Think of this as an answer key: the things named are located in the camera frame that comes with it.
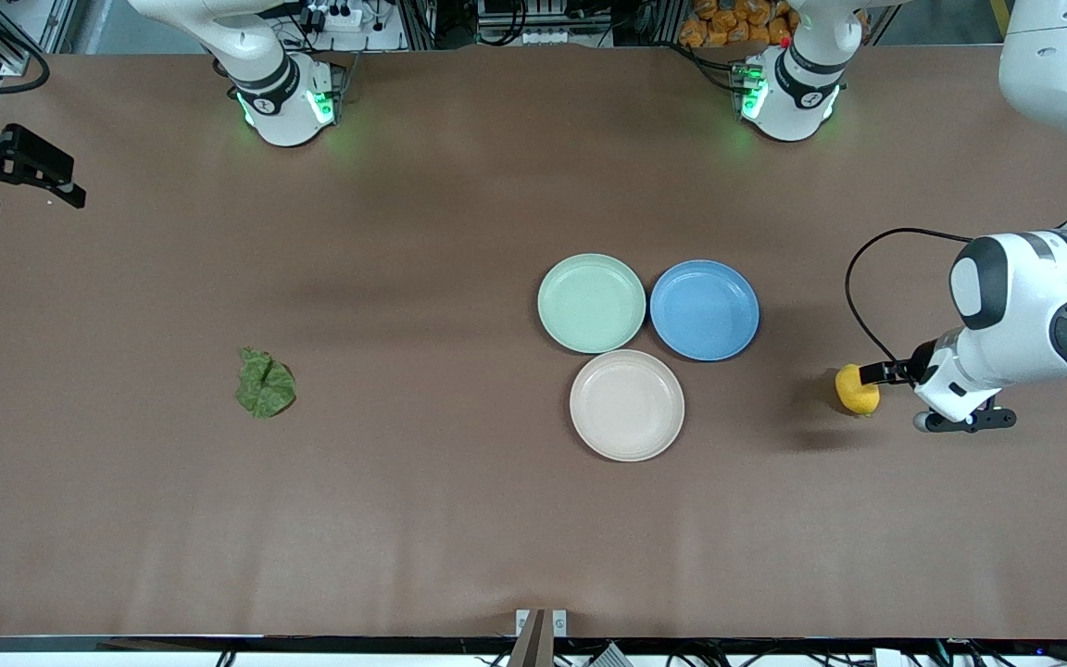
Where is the metal table edge bracket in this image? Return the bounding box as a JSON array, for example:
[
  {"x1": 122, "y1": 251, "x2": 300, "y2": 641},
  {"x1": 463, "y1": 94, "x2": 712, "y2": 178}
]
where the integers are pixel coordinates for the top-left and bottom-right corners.
[{"x1": 515, "y1": 609, "x2": 569, "y2": 667}]

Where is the blue plate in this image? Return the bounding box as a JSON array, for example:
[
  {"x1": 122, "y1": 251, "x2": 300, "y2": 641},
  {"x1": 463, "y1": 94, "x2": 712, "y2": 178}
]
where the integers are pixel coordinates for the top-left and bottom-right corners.
[{"x1": 649, "y1": 259, "x2": 760, "y2": 362}]

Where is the yellow lemon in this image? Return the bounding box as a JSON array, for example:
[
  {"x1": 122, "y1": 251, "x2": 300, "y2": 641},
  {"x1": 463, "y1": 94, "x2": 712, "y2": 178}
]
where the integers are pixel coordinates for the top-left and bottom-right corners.
[{"x1": 835, "y1": 363, "x2": 881, "y2": 417}]

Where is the light green plate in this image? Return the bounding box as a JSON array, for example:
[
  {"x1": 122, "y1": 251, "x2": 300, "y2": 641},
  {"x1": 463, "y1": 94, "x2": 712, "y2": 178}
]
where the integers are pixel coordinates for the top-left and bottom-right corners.
[{"x1": 537, "y1": 253, "x2": 647, "y2": 355}]

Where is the green lettuce leaf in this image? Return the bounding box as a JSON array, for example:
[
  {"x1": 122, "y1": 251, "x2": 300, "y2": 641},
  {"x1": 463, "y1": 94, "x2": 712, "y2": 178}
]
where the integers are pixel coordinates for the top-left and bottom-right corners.
[{"x1": 235, "y1": 346, "x2": 297, "y2": 420}]

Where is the black and white electronics rack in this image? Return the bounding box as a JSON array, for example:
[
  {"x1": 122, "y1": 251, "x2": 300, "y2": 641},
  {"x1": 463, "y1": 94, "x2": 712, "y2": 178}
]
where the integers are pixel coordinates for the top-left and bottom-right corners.
[{"x1": 476, "y1": 0, "x2": 615, "y2": 48}]

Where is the bag of orange items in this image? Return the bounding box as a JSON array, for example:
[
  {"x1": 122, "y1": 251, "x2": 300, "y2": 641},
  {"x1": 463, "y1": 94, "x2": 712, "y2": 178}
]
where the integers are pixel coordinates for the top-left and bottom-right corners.
[{"x1": 679, "y1": 0, "x2": 798, "y2": 48}]

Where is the beige plate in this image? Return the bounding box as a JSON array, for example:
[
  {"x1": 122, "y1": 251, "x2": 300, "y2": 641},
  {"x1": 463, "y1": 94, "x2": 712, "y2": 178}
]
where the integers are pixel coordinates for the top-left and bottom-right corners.
[{"x1": 569, "y1": 349, "x2": 685, "y2": 462}]

